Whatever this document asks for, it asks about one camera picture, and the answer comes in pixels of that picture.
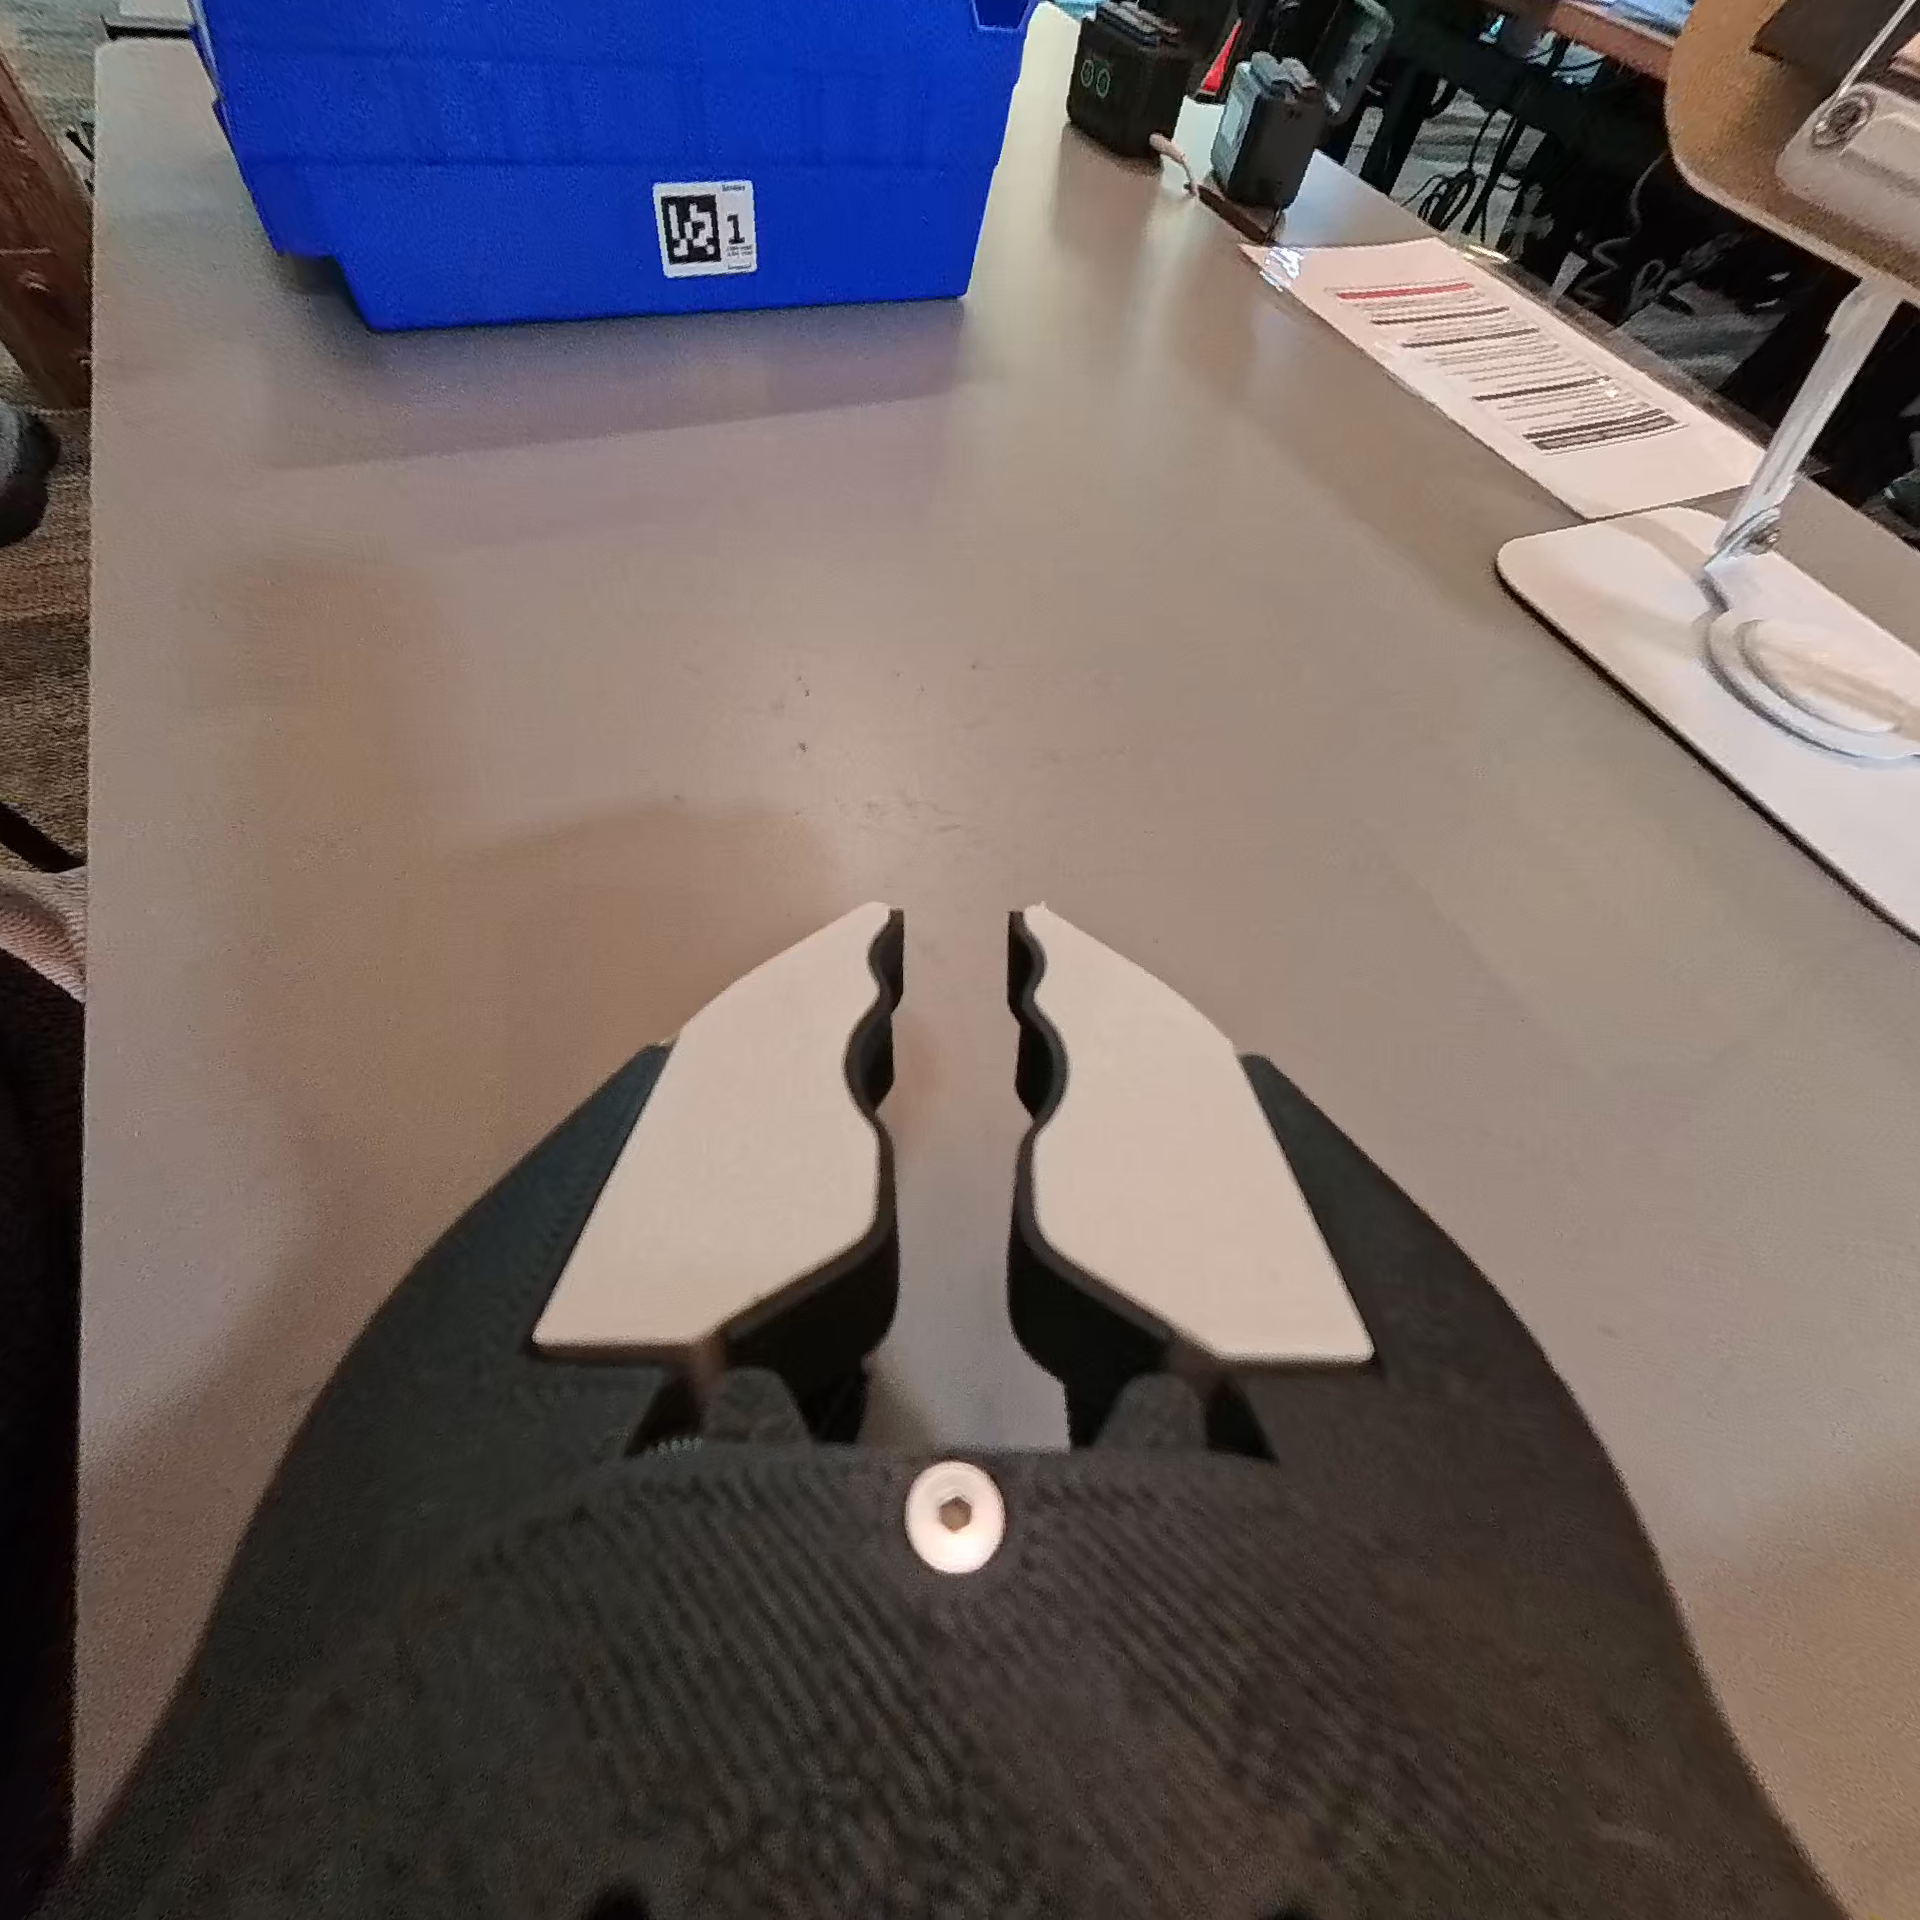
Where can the black box green buttons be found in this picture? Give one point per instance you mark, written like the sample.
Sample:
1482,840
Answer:
1125,75

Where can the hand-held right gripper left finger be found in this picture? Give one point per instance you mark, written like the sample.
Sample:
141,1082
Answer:
720,1184

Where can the white metal stand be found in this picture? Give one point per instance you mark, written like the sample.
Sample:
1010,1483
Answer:
1651,629

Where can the black grey battery pack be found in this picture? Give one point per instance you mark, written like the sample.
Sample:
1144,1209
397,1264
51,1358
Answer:
1267,136

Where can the blue bin with tag label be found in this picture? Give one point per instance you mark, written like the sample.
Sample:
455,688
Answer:
599,150

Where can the wooden support beam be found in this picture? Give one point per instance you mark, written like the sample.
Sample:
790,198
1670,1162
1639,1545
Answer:
37,224

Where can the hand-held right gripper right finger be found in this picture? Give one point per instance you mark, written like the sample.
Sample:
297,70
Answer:
1184,1200

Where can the printed paper sheet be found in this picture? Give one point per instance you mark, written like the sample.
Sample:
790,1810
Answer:
1517,369

